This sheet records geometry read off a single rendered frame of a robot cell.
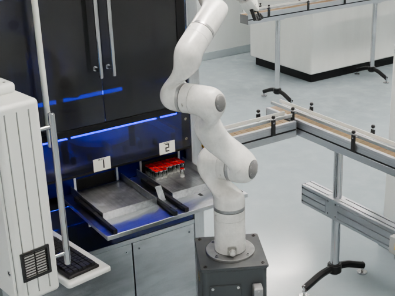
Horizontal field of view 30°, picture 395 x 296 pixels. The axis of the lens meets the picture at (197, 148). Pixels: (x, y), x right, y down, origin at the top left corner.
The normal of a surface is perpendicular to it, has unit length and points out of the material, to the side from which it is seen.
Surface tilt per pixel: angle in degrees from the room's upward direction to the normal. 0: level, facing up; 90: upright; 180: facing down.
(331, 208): 90
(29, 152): 90
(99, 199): 0
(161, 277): 90
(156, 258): 90
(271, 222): 0
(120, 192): 0
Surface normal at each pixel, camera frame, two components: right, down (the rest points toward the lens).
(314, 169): -0.04, -0.93
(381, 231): -0.84, 0.22
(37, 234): 0.67, 0.25
